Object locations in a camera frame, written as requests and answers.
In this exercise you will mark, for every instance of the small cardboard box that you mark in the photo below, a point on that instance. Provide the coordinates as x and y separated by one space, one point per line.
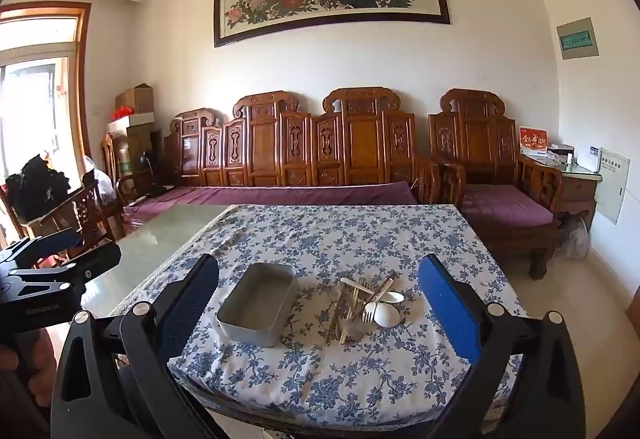
135 100

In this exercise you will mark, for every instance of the white plastic fork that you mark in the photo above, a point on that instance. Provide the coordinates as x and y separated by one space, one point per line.
369 315

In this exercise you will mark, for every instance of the white plastic bag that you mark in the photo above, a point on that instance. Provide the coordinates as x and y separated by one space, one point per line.
100 179

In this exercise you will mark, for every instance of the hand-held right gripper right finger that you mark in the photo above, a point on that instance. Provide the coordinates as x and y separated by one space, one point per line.
450 309

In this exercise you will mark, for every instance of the blue floral tablecloth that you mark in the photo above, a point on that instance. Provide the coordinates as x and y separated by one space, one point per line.
310 239

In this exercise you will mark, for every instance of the wooden dining chair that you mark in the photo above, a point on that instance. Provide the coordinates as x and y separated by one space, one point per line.
107 159
87 219

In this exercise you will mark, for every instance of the carved wooden sofa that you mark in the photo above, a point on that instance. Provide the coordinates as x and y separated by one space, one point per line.
265 144

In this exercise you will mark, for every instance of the black desk lamp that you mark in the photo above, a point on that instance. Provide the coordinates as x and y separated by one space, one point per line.
147 160

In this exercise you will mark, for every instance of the grey wall box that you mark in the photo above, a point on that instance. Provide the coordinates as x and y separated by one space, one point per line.
577 39

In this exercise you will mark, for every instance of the metal fork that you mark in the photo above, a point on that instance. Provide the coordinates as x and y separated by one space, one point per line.
336 314

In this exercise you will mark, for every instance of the wooden chopstick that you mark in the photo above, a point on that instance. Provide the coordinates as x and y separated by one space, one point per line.
362 306
341 336

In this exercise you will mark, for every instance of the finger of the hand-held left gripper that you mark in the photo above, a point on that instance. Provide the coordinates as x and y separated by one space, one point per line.
50 243
95 259

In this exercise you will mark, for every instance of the red gift box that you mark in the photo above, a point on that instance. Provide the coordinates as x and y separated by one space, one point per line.
533 139

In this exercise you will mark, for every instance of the purple sofa cushion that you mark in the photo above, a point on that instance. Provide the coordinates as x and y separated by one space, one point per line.
280 194

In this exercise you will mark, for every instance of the black bag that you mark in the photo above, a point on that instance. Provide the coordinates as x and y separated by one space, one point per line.
37 189

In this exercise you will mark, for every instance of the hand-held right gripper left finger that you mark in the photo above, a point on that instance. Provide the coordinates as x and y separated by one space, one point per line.
192 304

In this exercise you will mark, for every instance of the wooden side table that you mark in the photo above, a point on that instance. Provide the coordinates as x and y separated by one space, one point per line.
580 189

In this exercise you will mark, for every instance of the person's left hand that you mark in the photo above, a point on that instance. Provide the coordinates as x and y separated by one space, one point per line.
22 359

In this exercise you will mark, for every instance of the purple armchair cushion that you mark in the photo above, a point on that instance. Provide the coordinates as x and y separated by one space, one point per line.
505 204

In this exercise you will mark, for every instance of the wooden door frame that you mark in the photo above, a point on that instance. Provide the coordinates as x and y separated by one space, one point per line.
82 69

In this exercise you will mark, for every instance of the rectangular metal tin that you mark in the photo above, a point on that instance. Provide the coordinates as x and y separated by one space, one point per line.
260 289

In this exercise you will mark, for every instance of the carved wooden armchair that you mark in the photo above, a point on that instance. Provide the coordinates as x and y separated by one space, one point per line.
475 139

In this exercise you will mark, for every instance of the tissue box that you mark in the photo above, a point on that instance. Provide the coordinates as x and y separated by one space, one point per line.
560 153

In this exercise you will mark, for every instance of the clear plastic bag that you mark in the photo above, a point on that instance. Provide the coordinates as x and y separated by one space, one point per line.
574 239

